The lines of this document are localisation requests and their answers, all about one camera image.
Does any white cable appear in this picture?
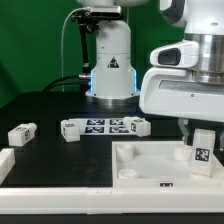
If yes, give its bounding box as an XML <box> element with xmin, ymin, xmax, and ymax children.
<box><xmin>60</xmin><ymin>7</ymin><xmax>91</xmax><ymax>94</ymax></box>

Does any white obstacle front rail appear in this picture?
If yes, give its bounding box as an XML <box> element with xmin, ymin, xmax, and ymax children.
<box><xmin>0</xmin><ymin>187</ymin><xmax>224</xmax><ymax>214</ymax></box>

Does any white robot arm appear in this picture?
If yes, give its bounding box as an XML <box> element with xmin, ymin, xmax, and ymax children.
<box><xmin>77</xmin><ymin>0</ymin><xmax>224</xmax><ymax>124</ymax></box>

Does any white obstacle left rail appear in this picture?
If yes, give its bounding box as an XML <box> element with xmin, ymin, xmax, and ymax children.
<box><xmin>0</xmin><ymin>148</ymin><xmax>15</xmax><ymax>185</ymax></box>

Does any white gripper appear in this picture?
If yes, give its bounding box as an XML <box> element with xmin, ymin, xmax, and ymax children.
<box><xmin>139</xmin><ymin>40</ymin><xmax>224</xmax><ymax>151</ymax></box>

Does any black depth camera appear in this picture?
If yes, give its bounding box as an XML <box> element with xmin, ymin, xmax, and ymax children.
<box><xmin>90</xmin><ymin>6</ymin><xmax>122</xmax><ymax>18</ymax></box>

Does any white square tabletop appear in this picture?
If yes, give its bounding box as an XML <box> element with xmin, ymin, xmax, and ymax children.
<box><xmin>112</xmin><ymin>141</ymin><xmax>222</xmax><ymax>188</ymax></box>

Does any black cable bundle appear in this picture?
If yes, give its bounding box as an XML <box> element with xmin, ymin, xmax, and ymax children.
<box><xmin>41</xmin><ymin>75</ymin><xmax>92</xmax><ymax>93</ymax></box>

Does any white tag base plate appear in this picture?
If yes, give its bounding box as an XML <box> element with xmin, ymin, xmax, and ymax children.
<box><xmin>71</xmin><ymin>118</ymin><xmax>133</xmax><ymax>135</ymax></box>

